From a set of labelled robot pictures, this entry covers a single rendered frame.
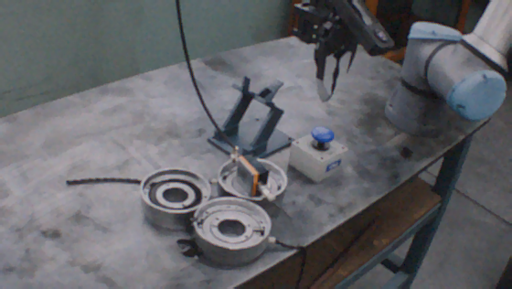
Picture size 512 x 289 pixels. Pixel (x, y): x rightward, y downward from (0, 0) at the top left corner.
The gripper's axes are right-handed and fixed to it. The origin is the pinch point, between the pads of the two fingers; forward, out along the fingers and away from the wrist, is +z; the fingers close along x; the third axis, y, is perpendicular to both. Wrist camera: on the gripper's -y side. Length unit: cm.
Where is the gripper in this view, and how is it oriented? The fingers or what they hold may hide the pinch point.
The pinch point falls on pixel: (329, 95)
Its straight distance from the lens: 83.3
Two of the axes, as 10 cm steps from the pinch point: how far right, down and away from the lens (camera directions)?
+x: -7.5, 2.9, -6.0
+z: -1.1, 8.4, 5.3
